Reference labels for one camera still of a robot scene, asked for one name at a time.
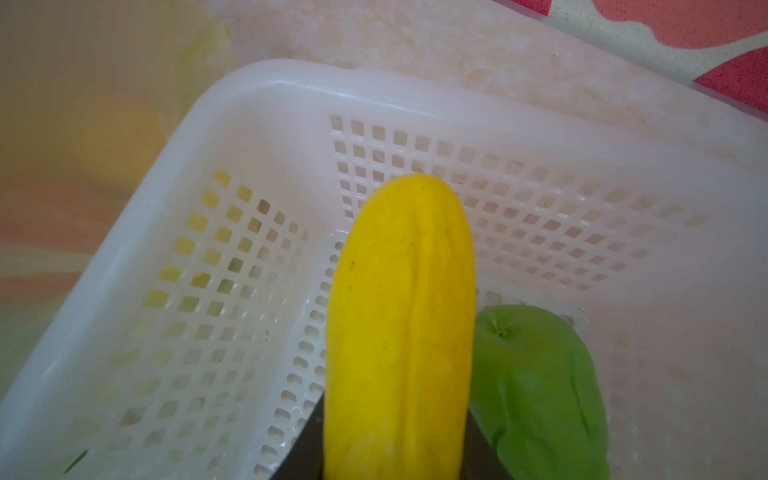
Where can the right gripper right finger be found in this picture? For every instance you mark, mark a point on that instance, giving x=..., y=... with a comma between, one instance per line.
x=479, y=461

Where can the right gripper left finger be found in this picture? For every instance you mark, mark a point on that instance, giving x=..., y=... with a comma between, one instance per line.
x=305, y=459

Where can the green toy fruit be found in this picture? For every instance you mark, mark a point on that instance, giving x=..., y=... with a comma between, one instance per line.
x=535, y=395

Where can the yellow elongated toy fruit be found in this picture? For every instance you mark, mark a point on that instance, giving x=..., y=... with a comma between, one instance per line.
x=399, y=337

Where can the yellow plastic bag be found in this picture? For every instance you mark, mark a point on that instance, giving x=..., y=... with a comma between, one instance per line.
x=91, y=91

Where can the white plastic basket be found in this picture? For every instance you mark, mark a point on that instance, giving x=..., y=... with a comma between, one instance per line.
x=333, y=273

